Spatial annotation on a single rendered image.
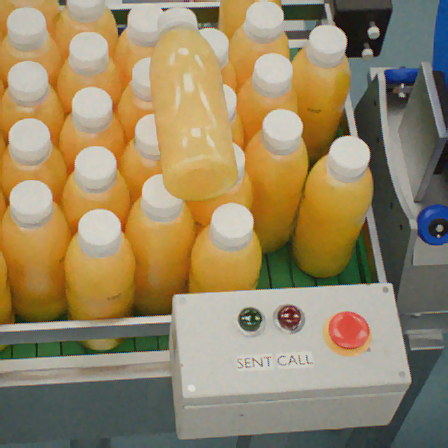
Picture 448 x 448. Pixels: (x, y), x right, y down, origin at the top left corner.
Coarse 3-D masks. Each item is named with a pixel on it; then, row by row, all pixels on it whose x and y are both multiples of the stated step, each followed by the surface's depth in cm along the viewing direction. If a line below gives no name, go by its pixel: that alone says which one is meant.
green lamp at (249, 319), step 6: (240, 312) 105; (246, 312) 105; (252, 312) 105; (258, 312) 105; (240, 318) 105; (246, 318) 105; (252, 318) 105; (258, 318) 105; (240, 324) 105; (246, 324) 104; (252, 324) 104; (258, 324) 105; (246, 330) 105; (252, 330) 105
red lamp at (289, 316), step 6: (288, 306) 106; (294, 306) 106; (282, 312) 105; (288, 312) 105; (294, 312) 105; (300, 312) 106; (282, 318) 105; (288, 318) 105; (294, 318) 105; (300, 318) 105; (282, 324) 105; (288, 324) 105; (294, 324) 105
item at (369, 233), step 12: (324, 12) 142; (324, 24) 143; (348, 96) 135; (348, 108) 134; (348, 120) 133; (348, 132) 133; (372, 216) 127; (372, 228) 126; (372, 240) 125; (372, 252) 125; (372, 264) 125; (372, 276) 125; (384, 276) 123
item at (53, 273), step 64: (0, 0) 128; (0, 64) 125; (64, 64) 124; (0, 128) 122; (64, 128) 120; (0, 192) 116; (64, 192) 117; (128, 192) 118; (0, 256) 113; (64, 256) 115; (128, 256) 113; (0, 320) 118
